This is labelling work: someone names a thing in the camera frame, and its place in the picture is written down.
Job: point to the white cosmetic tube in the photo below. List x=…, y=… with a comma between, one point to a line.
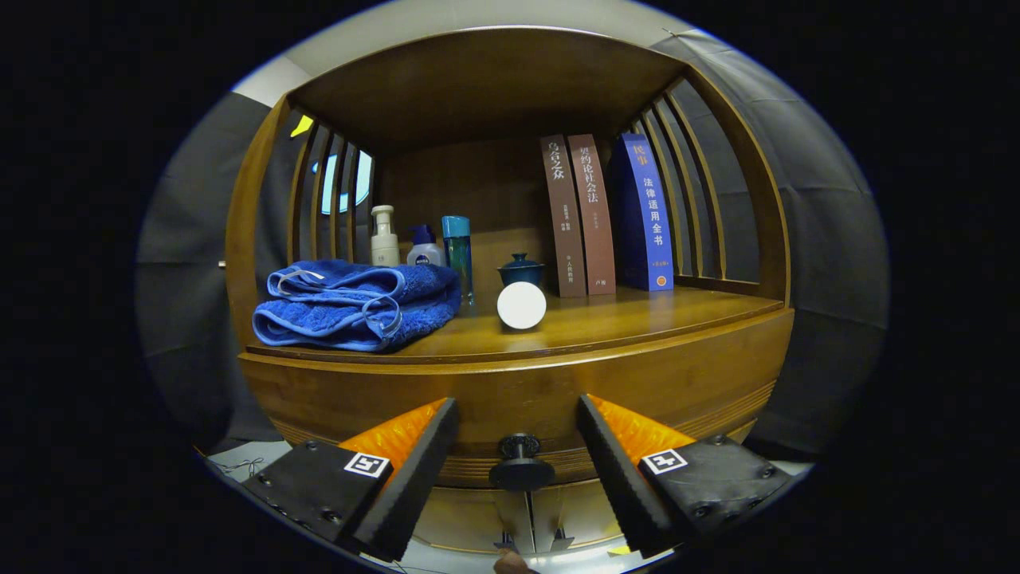
x=522, y=306

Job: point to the white pump bottle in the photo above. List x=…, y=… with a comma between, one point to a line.
x=385, y=247

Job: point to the teal transparent bottle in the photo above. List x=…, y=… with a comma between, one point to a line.
x=458, y=255

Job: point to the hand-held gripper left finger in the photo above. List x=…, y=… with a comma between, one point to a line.
x=414, y=486

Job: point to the white bottle with blue cap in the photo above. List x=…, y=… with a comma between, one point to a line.
x=424, y=255

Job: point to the blue folded towel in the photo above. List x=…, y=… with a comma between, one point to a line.
x=343, y=319

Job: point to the black backdrop cloth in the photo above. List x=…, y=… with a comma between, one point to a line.
x=829, y=239

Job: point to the blue lidded teacup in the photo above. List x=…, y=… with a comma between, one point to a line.
x=522, y=271

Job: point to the reddish brown book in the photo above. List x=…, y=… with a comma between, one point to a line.
x=596, y=223

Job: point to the wooden countertop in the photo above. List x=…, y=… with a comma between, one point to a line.
x=637, y=315

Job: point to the dark brown book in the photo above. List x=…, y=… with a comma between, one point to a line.
x=566, y=223

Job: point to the wooden cabinet with shelf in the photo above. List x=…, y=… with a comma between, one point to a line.
x=478, y=80

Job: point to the blue book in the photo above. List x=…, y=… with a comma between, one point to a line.
x=649, y=215

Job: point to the wooden drawer with black knob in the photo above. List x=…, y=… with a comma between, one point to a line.
x=518, y=391

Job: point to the wooden cabinet door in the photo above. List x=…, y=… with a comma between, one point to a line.
x=462, y=518
x=575, y=506

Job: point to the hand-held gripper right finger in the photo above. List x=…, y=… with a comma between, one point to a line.
x=621, y=486

